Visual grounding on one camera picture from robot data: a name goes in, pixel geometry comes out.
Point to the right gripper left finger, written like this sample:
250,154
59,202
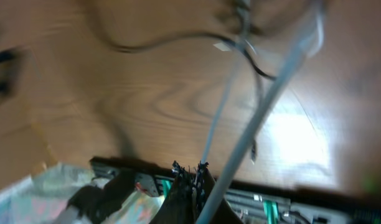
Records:
177,207

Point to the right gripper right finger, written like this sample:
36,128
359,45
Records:
210,207

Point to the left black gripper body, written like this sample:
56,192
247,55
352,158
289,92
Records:
10,65

